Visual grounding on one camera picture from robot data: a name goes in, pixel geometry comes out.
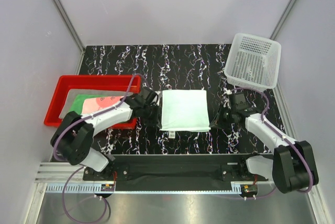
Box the grey towel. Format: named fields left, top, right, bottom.
left=59, top=89, right=133, bottom=119

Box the pink towel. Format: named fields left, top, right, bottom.
left=81, top=96, right=123, bottom=114

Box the right aluminium frame post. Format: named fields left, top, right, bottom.
left=269, top=0, right=298, bottom=41

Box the left aluminium frame post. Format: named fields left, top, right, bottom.
left=52, top=0, right=85, bottom=53

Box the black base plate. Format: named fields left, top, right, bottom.
left=83, top=154, right=266, bottom=194

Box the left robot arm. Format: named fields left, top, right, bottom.
left=50, top=87, right=162, bottom=180

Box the red plastic tray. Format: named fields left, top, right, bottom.
left=44, top=75, right=132, bottom=127

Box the white plastic basket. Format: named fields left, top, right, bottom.
left=224, top=33, right=282, bottom=92

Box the aluminium frame post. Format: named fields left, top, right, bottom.
left=269, top=0, right=298, bottom=41
left=52, top=0, right=85, bottom=53

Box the green towel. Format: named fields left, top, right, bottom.
left=69, top=94, right=106, bottom=114

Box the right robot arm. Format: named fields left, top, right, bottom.
left=210, top=88, right=319, bottom=194

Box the white towel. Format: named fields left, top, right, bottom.
left=160, top=89, right=210, bottom=132

